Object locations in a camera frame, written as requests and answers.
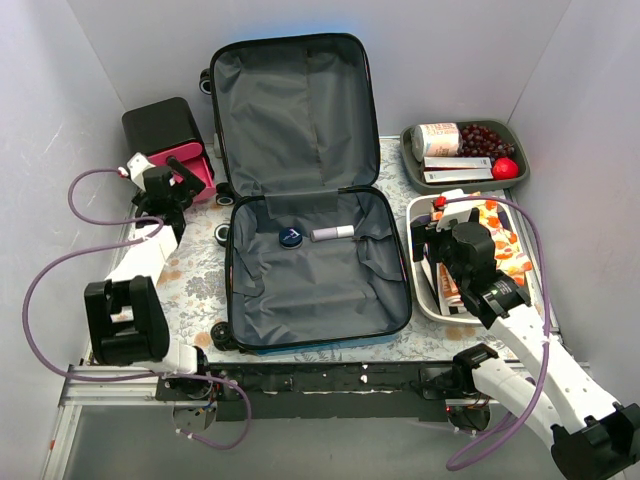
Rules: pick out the navy round cosmetic jar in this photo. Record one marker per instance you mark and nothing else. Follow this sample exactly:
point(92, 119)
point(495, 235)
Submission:
point(290, 238)

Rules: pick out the grey cosmetic tube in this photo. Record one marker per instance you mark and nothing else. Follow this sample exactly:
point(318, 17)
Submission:
point(332, 233)

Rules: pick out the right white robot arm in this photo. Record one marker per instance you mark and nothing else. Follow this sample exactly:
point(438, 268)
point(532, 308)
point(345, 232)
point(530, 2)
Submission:
point(588, 432)

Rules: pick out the blue fish-print kids suitcase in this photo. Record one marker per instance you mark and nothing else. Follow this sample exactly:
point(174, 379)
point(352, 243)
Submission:
point(296, 122)

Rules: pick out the black white striped garment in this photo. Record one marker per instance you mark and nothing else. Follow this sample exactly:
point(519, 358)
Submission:
point(430, 272)

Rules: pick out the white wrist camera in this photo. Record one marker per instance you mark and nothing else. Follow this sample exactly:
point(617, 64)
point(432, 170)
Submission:
point(451, 208)
point(134, 170)

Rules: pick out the white pink tissue roll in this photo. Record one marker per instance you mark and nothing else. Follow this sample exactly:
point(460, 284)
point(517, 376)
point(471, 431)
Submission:
point(435, 140)

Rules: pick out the white plastic basin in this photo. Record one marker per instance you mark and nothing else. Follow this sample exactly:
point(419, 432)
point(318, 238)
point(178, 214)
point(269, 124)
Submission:
point(424, 296)

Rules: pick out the red apple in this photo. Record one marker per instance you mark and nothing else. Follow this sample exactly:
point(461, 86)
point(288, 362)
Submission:
point(505, 168)

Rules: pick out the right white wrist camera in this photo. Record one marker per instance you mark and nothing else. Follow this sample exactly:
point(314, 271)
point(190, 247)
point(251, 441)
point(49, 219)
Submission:
point(451, 208)

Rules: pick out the black pink mini drawer chest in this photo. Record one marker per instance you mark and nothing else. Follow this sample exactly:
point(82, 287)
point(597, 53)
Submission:
point(168, 129)

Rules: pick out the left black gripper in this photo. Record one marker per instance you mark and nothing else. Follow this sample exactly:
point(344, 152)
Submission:
point(167, 179)

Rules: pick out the orange bunny towel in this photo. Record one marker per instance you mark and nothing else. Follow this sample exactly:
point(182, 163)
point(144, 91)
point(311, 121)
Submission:
point(448, 292)

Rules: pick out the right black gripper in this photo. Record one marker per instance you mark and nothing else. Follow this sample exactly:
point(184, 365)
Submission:
point(422, 242)

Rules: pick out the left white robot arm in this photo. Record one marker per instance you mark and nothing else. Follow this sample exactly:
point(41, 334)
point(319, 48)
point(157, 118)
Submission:
point(126, 321)

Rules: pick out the white toothpaste box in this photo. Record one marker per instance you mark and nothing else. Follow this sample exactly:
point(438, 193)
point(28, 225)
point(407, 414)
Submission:
point(457, 176)
point(456, 163)

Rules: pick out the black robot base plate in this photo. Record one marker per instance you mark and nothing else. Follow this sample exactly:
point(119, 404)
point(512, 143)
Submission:
point(431, 391)

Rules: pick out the dark red grape bunch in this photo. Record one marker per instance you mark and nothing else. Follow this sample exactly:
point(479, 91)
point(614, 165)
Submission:
point(481, 141)

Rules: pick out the lower white toothpaste box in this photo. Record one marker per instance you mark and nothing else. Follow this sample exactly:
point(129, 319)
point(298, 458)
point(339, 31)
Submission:
point(457, 176)

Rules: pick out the dark green plastic tray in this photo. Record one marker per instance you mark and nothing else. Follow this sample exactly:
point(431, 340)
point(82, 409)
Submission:
point(415, 175)

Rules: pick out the white floral cloth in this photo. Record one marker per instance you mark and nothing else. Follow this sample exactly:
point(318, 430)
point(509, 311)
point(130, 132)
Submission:
point(508, 252)

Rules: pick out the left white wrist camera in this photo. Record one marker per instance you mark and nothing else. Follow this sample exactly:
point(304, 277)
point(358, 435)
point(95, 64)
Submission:
point(134, 170)

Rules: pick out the upper white toothpaste box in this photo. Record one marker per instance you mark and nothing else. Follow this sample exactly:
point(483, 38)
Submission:
point(456, 163)

